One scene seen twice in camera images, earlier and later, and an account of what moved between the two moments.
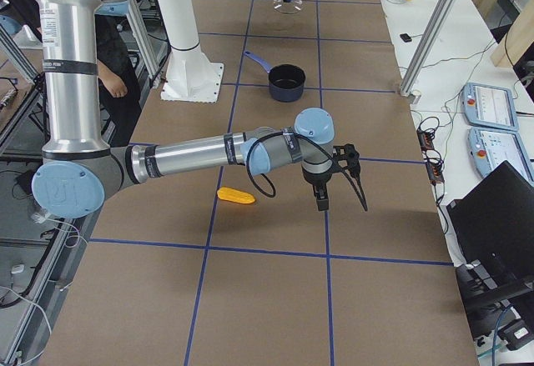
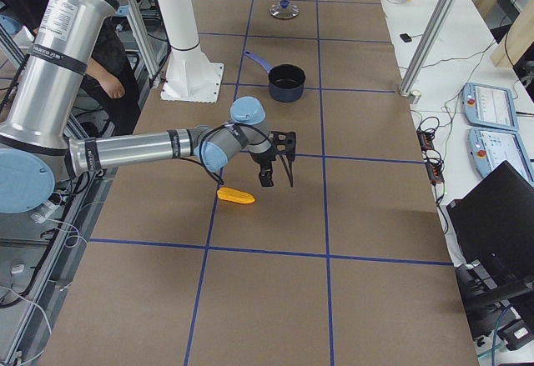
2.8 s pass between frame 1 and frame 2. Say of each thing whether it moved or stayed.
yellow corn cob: stayed
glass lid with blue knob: moved
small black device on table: stayed
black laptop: stayed
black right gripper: moved
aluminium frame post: stayed
